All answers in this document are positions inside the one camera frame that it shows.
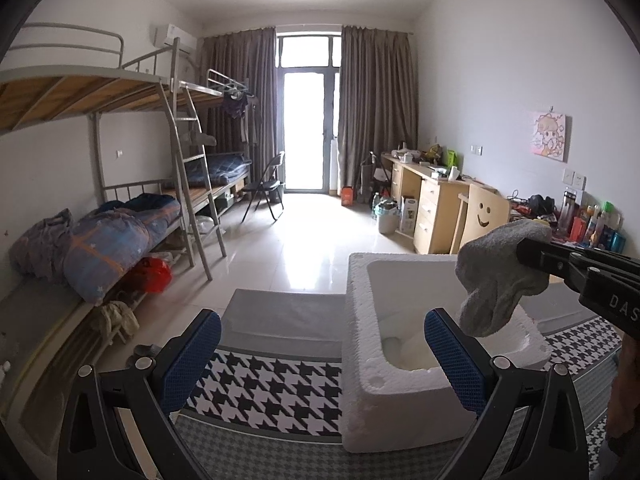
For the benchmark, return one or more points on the houndstooth table cloth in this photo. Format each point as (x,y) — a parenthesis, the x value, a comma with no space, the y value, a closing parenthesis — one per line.
(269,403)

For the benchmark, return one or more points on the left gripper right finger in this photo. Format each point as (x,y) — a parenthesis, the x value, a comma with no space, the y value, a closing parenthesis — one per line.
(551,443)

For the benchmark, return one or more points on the brown curtain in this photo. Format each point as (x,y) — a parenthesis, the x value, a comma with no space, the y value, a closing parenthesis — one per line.
(246,121)
(378,97)

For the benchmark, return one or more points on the black folding chair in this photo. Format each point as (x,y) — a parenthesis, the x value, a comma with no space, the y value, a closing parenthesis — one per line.
(268,183)

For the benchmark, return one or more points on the wooden desk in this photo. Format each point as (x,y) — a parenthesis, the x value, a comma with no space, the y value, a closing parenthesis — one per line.
(445,214)

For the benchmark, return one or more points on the teal bottle on desk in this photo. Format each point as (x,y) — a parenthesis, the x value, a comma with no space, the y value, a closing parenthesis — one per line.
(618,243)

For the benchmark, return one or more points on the wall power sockets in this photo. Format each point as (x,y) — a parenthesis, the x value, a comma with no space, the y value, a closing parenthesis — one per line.
(574,179)

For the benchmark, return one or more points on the balcony glass door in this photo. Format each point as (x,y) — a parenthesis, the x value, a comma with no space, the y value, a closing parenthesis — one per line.
(308,69)

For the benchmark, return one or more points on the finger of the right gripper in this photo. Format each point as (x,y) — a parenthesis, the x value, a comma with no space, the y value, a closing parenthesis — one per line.
(550,258)

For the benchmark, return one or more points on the white bucket on floor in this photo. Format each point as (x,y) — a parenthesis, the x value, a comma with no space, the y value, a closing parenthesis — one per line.
(387,213)

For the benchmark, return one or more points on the left brown curtain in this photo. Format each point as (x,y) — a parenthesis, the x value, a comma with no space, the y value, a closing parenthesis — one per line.
(246,121)

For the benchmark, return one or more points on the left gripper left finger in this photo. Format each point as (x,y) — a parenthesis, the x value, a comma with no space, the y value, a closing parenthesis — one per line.
(93,442)

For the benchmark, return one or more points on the red plastic bag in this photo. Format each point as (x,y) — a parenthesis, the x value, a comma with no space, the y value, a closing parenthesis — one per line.
(151,275)

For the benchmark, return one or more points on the white air conditioner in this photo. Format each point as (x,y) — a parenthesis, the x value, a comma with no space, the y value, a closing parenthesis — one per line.
(166,35)

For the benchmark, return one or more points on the pink anime wall picture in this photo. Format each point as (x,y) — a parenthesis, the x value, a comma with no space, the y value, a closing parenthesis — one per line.
(549,135)

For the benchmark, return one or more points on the person's right hand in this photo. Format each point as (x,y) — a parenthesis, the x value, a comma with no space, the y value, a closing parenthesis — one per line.
(624,400)

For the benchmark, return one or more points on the grey sock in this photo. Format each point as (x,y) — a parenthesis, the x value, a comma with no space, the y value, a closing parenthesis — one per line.
(495,281)

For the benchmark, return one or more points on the blue plaid quilt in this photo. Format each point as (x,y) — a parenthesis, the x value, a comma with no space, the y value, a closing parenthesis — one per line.
(107,243)

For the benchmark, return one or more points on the white foam box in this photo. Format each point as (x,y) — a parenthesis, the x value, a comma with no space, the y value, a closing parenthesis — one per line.
(394,394)

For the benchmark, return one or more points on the metal bunk bed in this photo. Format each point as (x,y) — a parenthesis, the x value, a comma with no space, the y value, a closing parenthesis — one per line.
(82,123)

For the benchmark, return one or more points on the smiley face wooden chair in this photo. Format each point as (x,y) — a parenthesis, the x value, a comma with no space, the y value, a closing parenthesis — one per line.
(481,210)

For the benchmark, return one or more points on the right brown curtain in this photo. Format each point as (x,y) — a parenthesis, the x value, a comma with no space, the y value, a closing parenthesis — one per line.
(378,97)

